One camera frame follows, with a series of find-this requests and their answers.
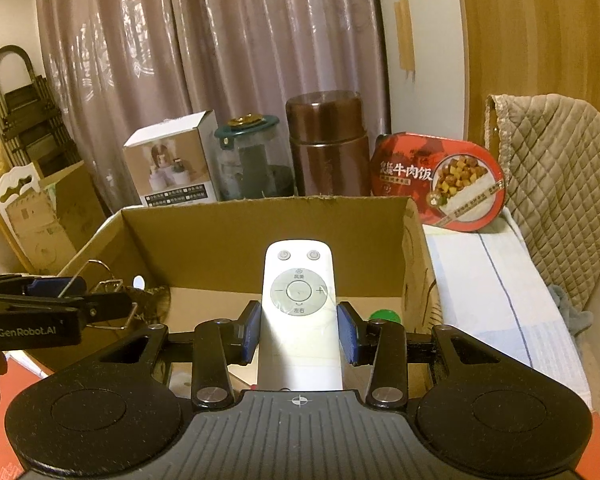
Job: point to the wooden wall strip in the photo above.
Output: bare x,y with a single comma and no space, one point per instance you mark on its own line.
399,35
408,35

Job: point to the grey blue cloth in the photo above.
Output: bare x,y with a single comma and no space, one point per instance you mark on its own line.
575,315

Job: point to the glass jar with teal lid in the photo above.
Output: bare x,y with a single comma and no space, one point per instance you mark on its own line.
247,160

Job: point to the brown cardboard box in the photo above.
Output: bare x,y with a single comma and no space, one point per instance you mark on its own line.
205,240

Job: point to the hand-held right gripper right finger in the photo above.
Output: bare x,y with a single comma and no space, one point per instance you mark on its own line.
347,332

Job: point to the red printed cardboard mat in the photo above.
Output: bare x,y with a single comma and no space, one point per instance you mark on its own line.
27,362

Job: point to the white remote control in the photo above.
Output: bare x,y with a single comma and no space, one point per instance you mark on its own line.
300,320

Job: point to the wooden door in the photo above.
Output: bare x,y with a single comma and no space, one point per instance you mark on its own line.
540,25

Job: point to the printed brown cardboard carton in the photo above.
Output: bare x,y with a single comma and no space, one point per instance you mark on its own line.
55,220

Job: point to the beige quilted chair cover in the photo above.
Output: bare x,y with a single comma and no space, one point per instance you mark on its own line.
560,180

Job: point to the brown metal canister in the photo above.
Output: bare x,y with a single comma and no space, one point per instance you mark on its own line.
327,145

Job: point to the pastel checked tablecloth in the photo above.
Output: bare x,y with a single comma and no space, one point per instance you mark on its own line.
500,300

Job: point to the white humidifier product box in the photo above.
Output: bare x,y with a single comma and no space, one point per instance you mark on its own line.
175,160

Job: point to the pink patterned curtain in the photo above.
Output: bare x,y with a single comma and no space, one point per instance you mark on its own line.
230,35

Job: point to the green white striped small bottle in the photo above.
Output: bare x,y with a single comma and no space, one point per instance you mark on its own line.
384,317

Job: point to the red instant meal bowl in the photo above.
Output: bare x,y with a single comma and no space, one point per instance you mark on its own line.
430,180

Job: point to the dark folding rack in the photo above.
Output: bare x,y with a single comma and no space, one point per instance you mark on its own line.
30,120

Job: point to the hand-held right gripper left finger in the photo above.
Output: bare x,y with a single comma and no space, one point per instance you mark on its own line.
251,332

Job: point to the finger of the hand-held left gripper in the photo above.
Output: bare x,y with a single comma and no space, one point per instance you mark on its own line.
50,286
105,306

